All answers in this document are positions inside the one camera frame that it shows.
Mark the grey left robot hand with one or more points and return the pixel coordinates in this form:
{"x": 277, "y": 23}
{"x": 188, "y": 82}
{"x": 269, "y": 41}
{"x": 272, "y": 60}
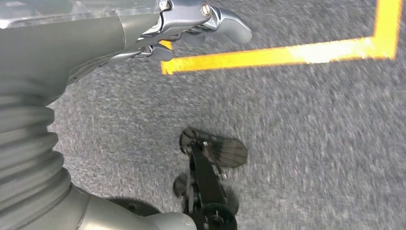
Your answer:
{"x": 63, "y": 47}

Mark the yellow floor tape strip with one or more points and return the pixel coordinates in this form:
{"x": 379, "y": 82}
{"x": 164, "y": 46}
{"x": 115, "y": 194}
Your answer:
{"x": 253, "y": 57}

